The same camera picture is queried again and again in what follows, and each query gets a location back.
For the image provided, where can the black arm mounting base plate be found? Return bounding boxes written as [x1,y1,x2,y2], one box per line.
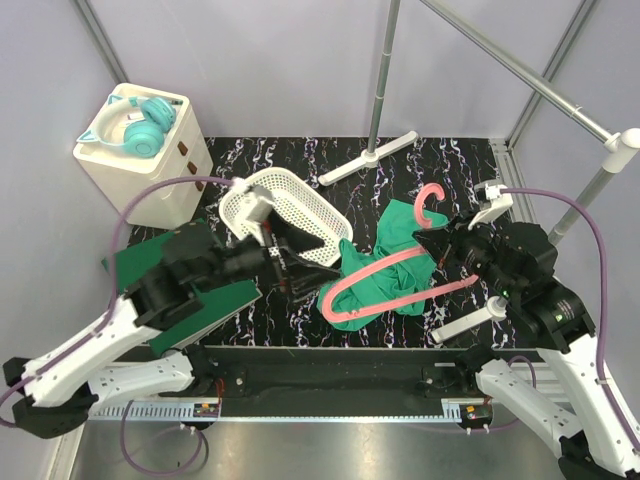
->
[178,346,488,422]

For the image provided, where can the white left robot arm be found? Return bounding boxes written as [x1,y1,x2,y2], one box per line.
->
[1,221,340,439]

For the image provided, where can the white slotted cable duct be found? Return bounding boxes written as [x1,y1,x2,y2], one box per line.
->
[90,401,462,424]

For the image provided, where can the green tank top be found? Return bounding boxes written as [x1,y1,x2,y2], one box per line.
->
[332,200,436,314]

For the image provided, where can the green ring binder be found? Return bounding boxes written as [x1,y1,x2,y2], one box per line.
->
[115,232,262,357]

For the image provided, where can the teal cat-ear headphones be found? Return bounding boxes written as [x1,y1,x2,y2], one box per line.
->
[76,94,177,158]

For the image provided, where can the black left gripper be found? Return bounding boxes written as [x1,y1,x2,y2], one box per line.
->
[195,209,343,301]

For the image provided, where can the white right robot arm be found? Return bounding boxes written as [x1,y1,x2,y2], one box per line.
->
[413,218,639,479]

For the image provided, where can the silver clothes rack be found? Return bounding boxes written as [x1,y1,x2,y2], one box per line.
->
[317,0,640,346]

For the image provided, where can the white perforated plastic basket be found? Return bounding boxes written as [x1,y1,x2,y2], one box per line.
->
[246,167,353,267]

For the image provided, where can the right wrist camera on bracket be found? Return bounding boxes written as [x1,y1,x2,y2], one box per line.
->
[468,179,514,231]

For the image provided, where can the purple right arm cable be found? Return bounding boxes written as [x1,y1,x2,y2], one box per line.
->
[499,187,640,451]

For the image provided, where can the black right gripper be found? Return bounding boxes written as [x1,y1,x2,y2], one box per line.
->
[415,207,519,298]

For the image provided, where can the pink plastic hanger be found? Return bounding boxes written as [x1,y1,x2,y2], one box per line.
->
[317,183,478,331]

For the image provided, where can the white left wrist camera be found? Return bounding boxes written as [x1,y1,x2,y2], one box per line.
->
[231,177,275,246]

